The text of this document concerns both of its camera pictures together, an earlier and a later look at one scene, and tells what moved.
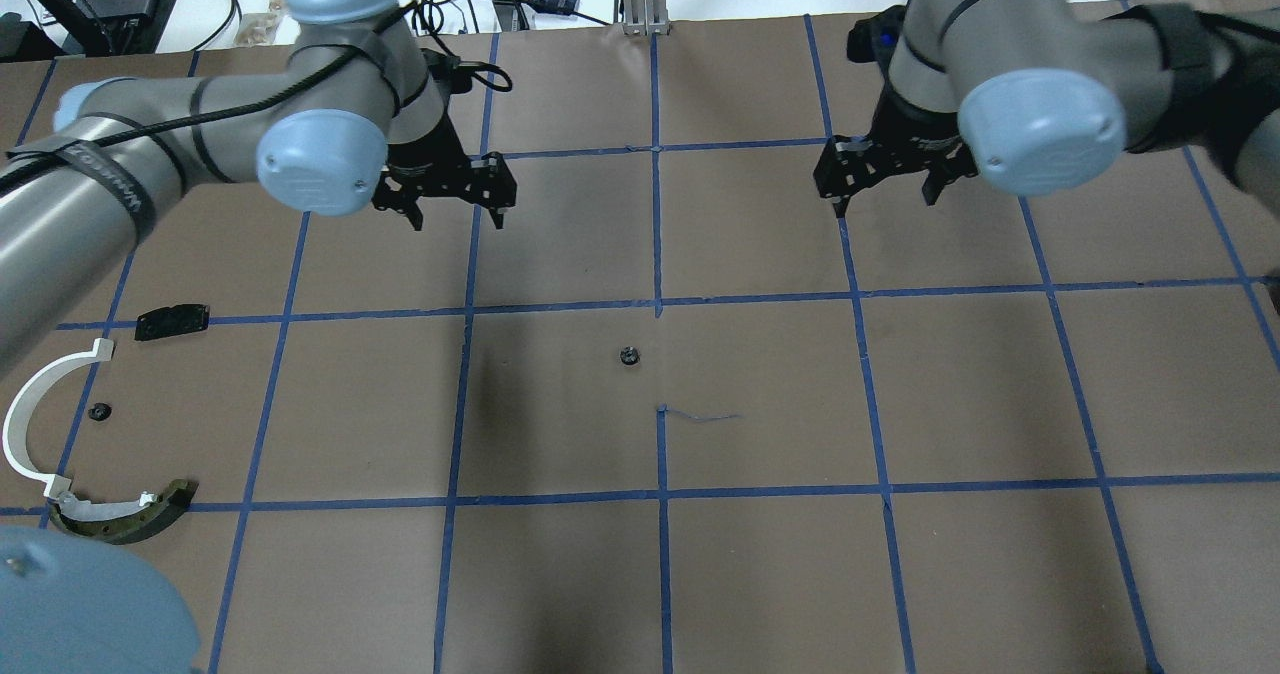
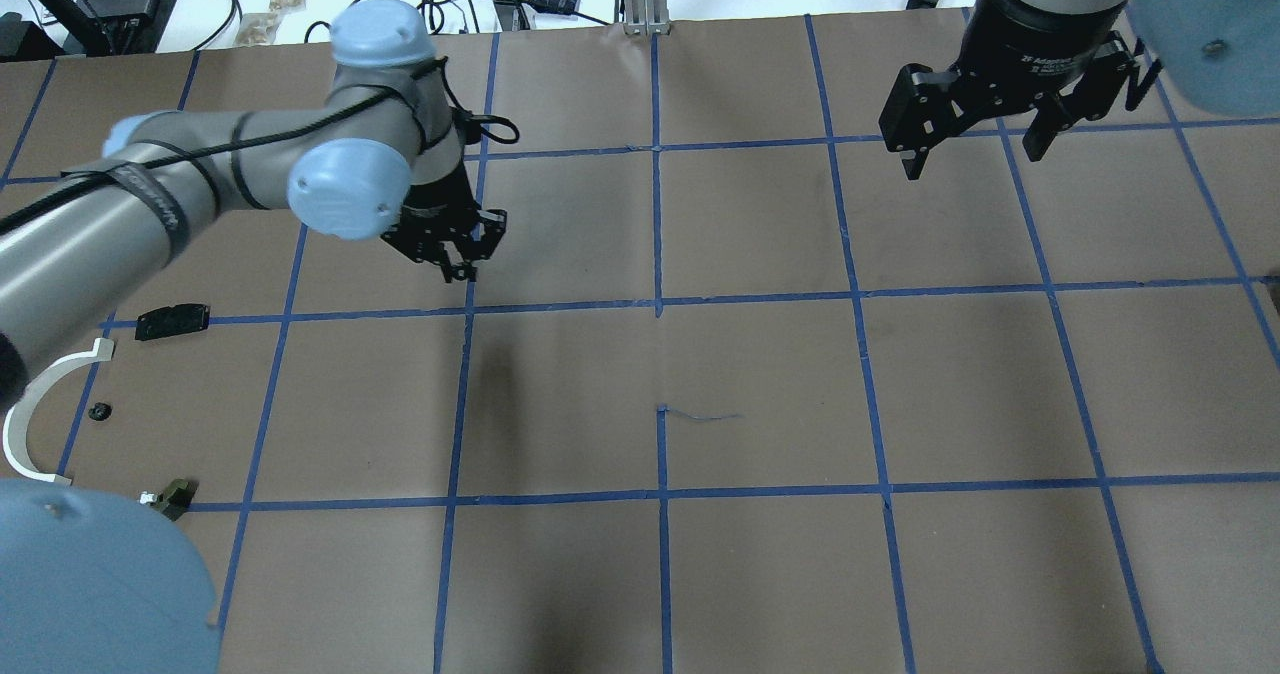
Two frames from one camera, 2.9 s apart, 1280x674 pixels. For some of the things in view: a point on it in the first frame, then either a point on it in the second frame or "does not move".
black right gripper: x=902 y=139 -> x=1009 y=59
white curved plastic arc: x=18 y=413 does not move
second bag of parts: x=256 y=28 does not move
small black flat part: x=180 y=318 does not move
